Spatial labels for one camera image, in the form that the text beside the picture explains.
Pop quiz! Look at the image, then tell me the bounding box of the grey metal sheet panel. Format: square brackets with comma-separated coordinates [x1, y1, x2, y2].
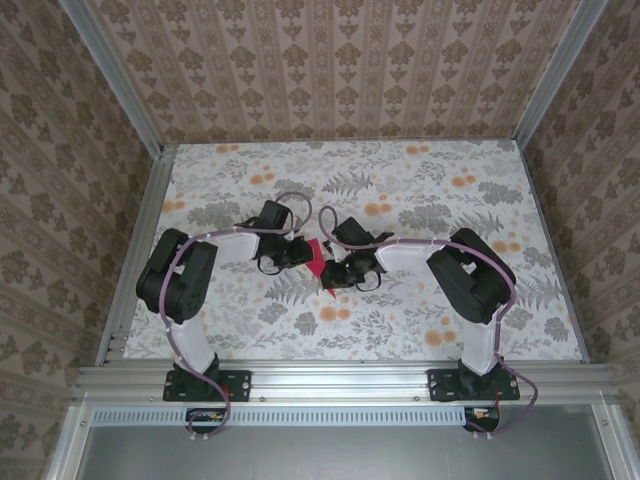
[74, 424, 616, 480]

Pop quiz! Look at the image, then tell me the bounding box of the black power connector module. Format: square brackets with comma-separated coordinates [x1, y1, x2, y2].
[462, 405, 501, 434]

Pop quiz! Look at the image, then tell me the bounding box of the aluminium frame cross rail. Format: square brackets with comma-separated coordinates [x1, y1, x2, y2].
[72, 363, 621, 405]

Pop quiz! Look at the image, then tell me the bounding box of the grey slotted cable duct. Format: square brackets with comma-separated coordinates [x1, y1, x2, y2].
[92, 405, 501, 426]

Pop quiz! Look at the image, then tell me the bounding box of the aluminium table side rail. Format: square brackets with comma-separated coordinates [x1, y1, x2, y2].
[94, 144, 176, 366]

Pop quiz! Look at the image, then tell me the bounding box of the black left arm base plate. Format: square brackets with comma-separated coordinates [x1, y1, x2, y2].
[163, 368, 252, 403]

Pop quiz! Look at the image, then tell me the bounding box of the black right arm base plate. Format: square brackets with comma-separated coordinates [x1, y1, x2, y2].
[428, 368, 521, 403]

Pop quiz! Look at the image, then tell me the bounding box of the aluminium frame post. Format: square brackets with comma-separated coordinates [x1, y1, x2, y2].
[62, 0, 166, 156]
[512, 0, 601, 144]

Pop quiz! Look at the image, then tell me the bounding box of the aluminium panel frame bar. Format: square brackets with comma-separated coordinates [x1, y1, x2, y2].
[47, 404, 94, 480]
[589, 403, 634, 480]

